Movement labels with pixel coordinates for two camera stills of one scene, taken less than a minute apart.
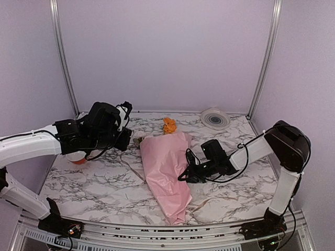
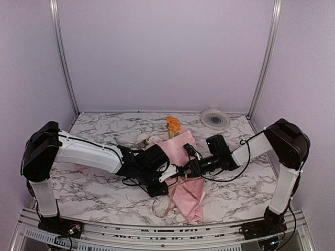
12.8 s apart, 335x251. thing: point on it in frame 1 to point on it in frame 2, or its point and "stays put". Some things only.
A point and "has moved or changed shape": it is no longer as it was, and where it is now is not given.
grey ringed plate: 215,118 stays put
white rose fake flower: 138,136 to 144,139
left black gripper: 122,145 to 157,191
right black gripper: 192,179 to 196,169
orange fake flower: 169,125 has moved or changed shape
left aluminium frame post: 54,4 stays put
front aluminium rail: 299,235 stays put
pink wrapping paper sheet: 165,162 has moved or changed shape
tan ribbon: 144,183 to 170,203
